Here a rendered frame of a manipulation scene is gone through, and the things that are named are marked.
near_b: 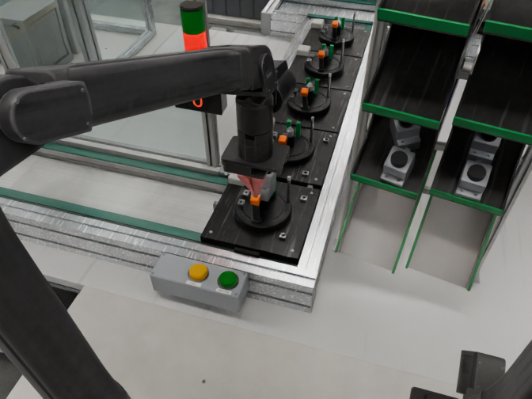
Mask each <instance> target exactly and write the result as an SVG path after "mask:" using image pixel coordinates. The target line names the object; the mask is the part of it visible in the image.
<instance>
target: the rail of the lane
mask: <svg viewBox="0 0 532 399"><path fill-rule="evenodd" d="M0 206H1V208H2V210H3V212H4V214H5V216H6V217H7V219H8V221H9V223H10V225H11V226H12V227H13V230H14V231H15V233H16V235H17V236H18V237H19V239H21V240H24V241H29V242H32V243H36V244H39V245H45V246H48V247H52V248H55V249H61V250H64V251H67V252H70V253H76V254H79V255H83V256H86V257H92V258H95V259H98V260H104V261H107V262H110V263H114V264H119V265H123V266H126V267H129V268H135V269H138V270H142V271H145V272H151V271H152V269H153V268H154V266H155V264H156V263H157V261H158V259H159V257H160V256H161V254H162V253H169V254H173V255H176V256H179V257H185V258H188V259H192V260H198V261H202V262H205V263H209V264H214V265H218V266H221V267H224V268H231V269H234V270H238V271H241V272H247V273H248V280H249V289H248V291H247V294H246V296H245V297H247V298H253V299H256V300H260V301H263V302H268V303H271V304H275V305H278V306H284V307H287V308H291V309H294V310H300V311H303V312H307V313H311V312H312V309H313V305H314V300H315V295H316V289H317V278H318V272H315V271H311V270H307V269H304V268H298V267H294V266H290V265H287V264H281V263H277V262H274V261H270V260H264V259H260V253H258V252H254V251H251V250H247V249H241V248H238V247H235V249H234V252H231V251H226V250H223V249H217V248H214V247H210V246H206V245H201V244H196V243H193V242H190V241H183V240H180V239H176V238H173V237H166V236H163V235H160V234H153V233H150V232H146V231H142V230H137V229H133V228H129V227H126V226H120V225H116V224H112V223H109V222H103V221H99V220H96V219H92V218H86V217H82V216H79V215H72V214H69V213H66V212H62V211H56V210H52V209H49V208H45V207H39V206H36V205H32V204H28V203H22V202H18V201H15V200H11V199H6V198H2V197H0Z"/></svg>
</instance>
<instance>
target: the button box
mask: <svg viewBox="0 0 532 399"><path fill-rule="evenodd" d="M194 264H203V265H205V266H206V267H207V276H206V277H205V278H204V279H202V280H194V279H192V278H191V277H190V275H189V269H190V267H191V266H193V265H194ZM225 271H232V272H234V273H235V274H236V275H237V283H236V285H235V286H233V287H231V288H225V287H222V286H221V285H220V283H219V276H220V275H221V274H222V273H223V272H225ZM150 280H151V282H152V286H153V289H154V290H155V291H160V292H163V293H166V294H169V295H175V296H178V297H182V298H186V299H190V300H193V301H197V302H202V303H205V304H208V305H212V306H217V307H220V308H223V309H227V310H232V311H235V312H239V311H240V309H241V306H242V303H243V302H244V299H245V296H246V294H247V291H248V289H249V280H248V273H247V272H241V271H238V270H234V269H231V268H224V267H221V266H218V265H214V264H209V263H205V262H202V261H198V260H192V259H188V258H185V257H182V256H176V255H173V254H169V253H162V254H161V256H160V257H159V259H158V261H157V263H156V264H155V266H154V268H153V269H152V271H151V273H150Z"/></svg>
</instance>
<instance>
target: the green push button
mask: <svg viewBox="0 0 532 399"><path fill-rule="evenodd" d="M218 280H219V283H220V285H221V286H222V287H225V288H231V287H233V286H235V285H236V283H237V281H238V278H237V275H236V274H235V273H234V272H232V271H225V272H223V273H222V274H221V275H220V276H219V278H218Z"/></svg>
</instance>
